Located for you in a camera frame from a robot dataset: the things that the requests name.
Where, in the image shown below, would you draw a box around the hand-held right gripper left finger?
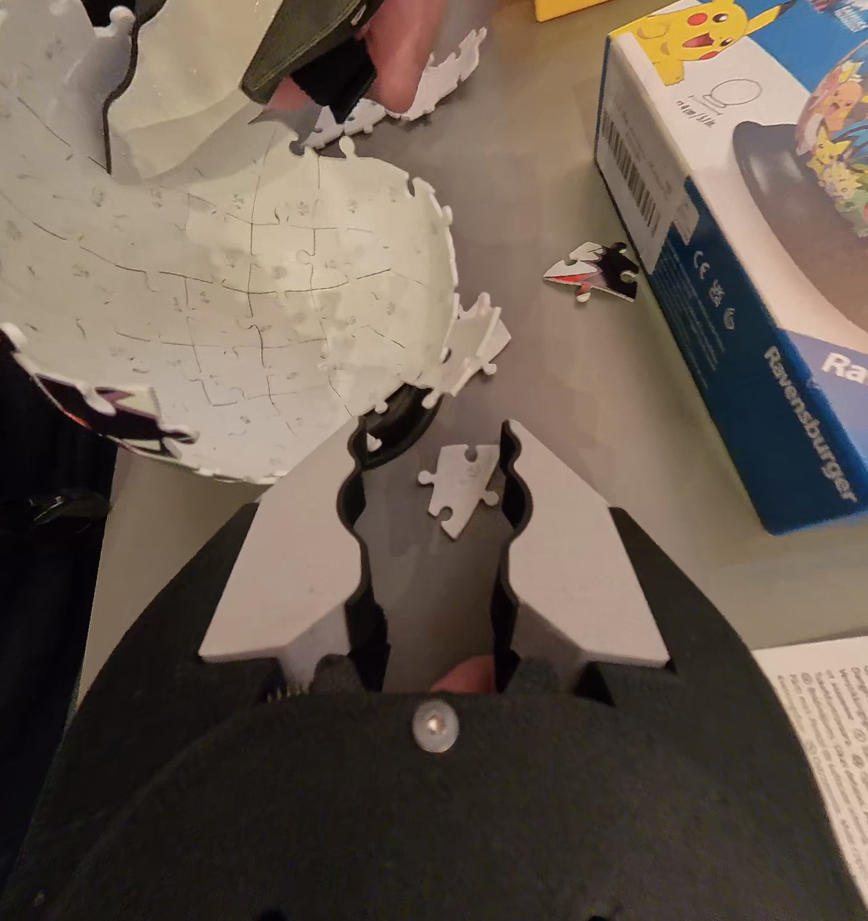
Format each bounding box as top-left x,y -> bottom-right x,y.
198,416 -> 392,693

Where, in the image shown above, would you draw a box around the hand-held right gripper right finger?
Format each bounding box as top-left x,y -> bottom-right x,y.
490,419 -> 672,693

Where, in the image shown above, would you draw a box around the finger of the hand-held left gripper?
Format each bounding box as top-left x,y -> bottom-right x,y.
102,0 -> 293,182

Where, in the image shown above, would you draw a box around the white puzzle piece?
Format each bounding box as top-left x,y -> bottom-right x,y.
417,444 -> 504,541

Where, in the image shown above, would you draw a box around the black ball stand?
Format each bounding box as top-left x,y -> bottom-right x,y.
362,385 -> 442,472

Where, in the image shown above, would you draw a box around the colourful puzzle ball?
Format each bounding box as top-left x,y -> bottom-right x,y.
0,0 -> 513,484

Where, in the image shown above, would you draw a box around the loose white puzzle pieces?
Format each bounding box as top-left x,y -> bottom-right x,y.
301,27 -> 489,152

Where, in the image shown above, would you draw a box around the blue puzzle box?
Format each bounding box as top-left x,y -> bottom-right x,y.
594,0 -> 868,537

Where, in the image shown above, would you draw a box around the black red puzzle piece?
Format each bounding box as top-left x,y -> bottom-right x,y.
543,241 -> 640,303

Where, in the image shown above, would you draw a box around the person's left hand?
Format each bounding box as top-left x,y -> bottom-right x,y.
358,0 -> 444,122

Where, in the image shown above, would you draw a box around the yellow plastic bin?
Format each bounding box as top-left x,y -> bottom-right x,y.
533,0 -> 683,23

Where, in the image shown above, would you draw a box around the white instruction sheet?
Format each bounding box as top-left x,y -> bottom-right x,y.
754,633 -> 868,921

